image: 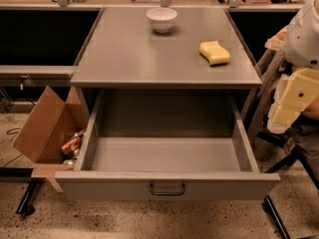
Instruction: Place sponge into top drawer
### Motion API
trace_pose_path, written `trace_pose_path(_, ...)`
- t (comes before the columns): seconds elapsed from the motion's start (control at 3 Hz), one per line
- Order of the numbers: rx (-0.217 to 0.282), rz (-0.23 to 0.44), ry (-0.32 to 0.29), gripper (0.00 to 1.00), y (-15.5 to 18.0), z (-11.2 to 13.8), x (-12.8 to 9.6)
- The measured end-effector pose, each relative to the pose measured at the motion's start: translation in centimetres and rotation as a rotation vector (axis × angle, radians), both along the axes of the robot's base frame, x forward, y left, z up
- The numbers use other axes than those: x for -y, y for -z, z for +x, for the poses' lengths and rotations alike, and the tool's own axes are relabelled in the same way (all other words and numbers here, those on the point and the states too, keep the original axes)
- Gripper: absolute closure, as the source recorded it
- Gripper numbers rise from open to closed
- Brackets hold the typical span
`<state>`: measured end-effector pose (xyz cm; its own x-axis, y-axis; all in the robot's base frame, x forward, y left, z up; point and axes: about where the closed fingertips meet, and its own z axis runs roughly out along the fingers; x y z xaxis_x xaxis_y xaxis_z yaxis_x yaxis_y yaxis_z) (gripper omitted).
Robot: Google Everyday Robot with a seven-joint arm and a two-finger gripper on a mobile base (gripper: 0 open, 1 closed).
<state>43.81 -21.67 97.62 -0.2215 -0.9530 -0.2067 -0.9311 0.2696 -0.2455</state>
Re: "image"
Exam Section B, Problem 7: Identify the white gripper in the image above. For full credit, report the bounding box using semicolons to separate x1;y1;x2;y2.
267;68;319;133

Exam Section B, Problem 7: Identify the yellow sponge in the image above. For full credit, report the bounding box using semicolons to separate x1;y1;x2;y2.
199;41;230;66

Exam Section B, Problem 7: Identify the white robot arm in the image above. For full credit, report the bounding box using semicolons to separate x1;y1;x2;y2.
265;0;319;133

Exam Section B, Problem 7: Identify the grey open top drawer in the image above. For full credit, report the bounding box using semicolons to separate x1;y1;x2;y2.
54;89;281;202

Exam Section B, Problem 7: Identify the white ceramic bowl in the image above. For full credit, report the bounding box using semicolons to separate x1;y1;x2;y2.
147;7;177;33

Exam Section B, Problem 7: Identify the grey cabinet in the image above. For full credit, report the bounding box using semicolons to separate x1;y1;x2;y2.
71;7;261;134

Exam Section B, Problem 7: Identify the red soda can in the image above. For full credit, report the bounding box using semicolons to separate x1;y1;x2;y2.
61;134;82;155

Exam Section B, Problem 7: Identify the silver can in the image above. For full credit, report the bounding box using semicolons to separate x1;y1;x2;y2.
63;159;76;167

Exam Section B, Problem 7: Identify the brown cardboard box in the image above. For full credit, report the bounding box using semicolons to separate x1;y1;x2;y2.
12;86;89;192

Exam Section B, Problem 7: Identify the black table leg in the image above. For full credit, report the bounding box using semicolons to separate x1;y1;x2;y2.
16;178;43;216

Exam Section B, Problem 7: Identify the black drawer handle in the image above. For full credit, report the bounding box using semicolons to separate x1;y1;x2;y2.
150;183;186;197

